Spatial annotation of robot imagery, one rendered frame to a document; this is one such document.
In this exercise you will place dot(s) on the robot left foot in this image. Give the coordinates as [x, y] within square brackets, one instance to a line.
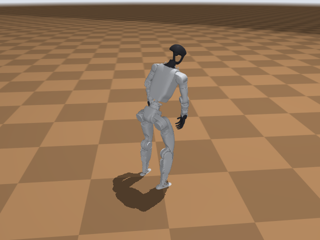
[142, 173]

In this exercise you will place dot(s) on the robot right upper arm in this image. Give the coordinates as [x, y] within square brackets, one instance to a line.
[182, 79]

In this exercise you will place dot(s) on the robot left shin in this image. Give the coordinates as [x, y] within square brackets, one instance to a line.
[145, 158]

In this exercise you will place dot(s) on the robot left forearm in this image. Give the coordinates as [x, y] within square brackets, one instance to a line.
[150, 99]

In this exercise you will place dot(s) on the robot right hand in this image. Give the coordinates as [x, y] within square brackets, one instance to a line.
[181, 122]

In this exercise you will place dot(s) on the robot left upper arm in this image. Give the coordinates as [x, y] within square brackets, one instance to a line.
[149, 78]

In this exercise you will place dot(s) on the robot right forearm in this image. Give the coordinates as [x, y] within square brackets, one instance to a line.
[184, 108]

